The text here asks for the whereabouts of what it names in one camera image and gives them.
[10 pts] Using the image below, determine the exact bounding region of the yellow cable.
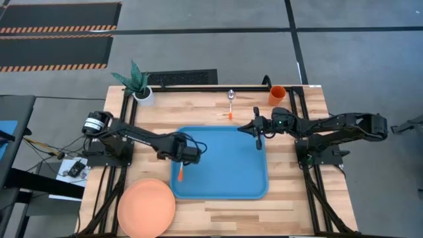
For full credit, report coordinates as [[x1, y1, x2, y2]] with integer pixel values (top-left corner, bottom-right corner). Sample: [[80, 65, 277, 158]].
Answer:
[[23, 137, 56, 155]]

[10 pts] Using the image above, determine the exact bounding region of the spoon with orange handle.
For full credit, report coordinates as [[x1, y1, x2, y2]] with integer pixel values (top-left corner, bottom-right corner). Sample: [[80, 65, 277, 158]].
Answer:
[[227, 89, 236, 120]]

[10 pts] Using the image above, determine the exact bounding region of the black mat with hazard stripes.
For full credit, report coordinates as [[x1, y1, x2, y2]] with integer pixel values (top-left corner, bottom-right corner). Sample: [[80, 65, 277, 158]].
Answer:
[[0, 2, 122, 34], [0, 34, 114, 73]]

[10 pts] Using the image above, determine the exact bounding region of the dark grey desk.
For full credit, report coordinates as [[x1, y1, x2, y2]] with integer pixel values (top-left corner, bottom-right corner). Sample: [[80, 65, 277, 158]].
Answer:
[[0, 95, 36, 189]]

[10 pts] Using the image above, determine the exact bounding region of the orange plastic cup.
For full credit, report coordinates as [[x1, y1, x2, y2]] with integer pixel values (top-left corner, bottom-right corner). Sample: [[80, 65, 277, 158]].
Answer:
[[268, 85, 287, 107]]

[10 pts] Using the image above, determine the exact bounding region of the blue plastic tray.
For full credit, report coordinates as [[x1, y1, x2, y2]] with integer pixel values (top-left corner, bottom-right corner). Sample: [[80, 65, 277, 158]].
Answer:
[[169, 125, 270, 200]]

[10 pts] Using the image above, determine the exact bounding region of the grey metal stand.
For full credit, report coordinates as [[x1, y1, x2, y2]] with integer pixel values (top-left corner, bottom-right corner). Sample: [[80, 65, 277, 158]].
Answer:
[[391, 114, 423, 135]]

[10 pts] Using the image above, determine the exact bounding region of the green snake plant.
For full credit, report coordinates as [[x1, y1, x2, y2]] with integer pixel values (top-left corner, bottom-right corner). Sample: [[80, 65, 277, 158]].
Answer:
[[111, 59, 149, 95]]

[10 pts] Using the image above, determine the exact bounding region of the white round plant pot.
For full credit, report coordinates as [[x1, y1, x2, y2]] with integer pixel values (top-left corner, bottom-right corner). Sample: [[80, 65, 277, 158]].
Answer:
[[132, 85, 155, 106]]

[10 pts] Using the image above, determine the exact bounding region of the salmon orange plate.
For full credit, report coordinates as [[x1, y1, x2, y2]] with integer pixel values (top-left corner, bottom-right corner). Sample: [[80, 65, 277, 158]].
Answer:
[[116, 178, 176, 238]]

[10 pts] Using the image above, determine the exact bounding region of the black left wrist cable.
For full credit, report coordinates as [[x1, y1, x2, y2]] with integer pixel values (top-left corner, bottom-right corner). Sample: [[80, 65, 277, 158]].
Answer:
[[183, 133, 208, 156]]

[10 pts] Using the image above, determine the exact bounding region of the black aluminium table frame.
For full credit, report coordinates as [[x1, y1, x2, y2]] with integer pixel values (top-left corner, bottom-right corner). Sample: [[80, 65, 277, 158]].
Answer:
[[74, 85, 360, 238]]

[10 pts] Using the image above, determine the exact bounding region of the black floor grille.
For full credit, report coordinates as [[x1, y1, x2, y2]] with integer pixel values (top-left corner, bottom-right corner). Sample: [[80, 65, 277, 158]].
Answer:
[[147, 69, 219, 86]]

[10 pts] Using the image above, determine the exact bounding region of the white paper sheet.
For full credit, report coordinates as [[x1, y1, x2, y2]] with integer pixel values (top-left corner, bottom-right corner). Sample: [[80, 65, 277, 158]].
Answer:
[[55, 157, 89, 183]]

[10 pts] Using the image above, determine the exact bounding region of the blue desk pad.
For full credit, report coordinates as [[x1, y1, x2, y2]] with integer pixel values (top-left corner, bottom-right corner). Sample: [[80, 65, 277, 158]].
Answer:
[[0, 120, 19, 161]]

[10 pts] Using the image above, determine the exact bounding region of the black handheld controller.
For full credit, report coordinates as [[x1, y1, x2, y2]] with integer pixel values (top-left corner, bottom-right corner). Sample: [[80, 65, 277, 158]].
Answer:
[[67, 159, 87, 178]]

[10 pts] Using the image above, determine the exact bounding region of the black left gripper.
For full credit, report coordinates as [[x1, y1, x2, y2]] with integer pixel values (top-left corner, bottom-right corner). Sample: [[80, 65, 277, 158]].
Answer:
[[157, 132, 202, 165]]

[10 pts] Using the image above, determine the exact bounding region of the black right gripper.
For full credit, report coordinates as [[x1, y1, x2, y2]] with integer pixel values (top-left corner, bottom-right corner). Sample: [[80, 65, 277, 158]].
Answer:
[[237, 106, 299, 151]]

